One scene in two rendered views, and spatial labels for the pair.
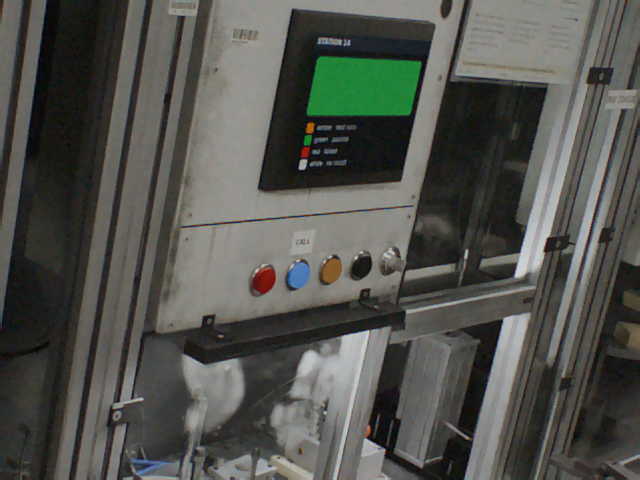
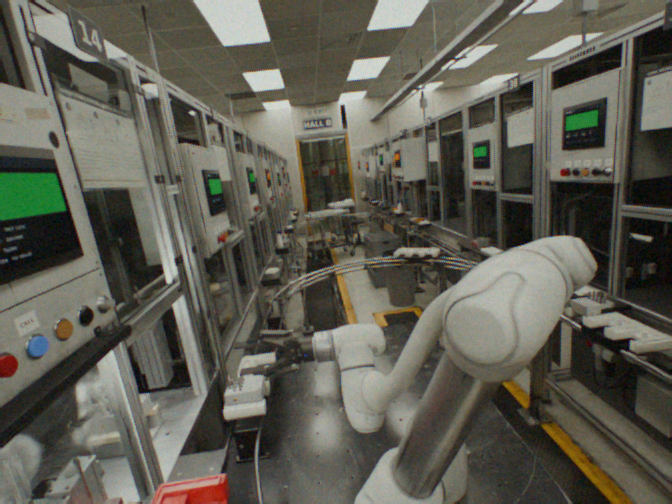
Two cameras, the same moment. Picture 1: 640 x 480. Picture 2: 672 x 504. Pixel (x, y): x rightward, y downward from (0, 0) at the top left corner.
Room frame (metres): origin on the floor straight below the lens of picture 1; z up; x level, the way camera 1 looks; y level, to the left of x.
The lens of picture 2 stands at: (0.74, -0.02, 1.63)
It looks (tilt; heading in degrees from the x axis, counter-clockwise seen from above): 13 degrees down; 319
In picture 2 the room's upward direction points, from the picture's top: 7 degrees counter-clockwise
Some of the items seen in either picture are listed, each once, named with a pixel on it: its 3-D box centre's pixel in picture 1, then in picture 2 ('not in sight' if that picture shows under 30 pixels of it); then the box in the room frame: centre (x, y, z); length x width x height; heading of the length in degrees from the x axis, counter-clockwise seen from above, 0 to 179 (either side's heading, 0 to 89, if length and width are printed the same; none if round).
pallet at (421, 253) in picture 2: not in sight; (416, 255); (2.46, -2.41, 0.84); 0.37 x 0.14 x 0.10; 20
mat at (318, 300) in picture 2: not in sight; (323, 271); (5.15, -3.51, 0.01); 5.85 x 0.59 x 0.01; 142
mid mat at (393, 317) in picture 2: not in sight; (407, 328); (2.75, -2.57, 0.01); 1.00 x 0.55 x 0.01; 142
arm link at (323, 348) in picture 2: not in sight; (323, 346); (1.51, -0.58, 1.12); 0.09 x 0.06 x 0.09; 142
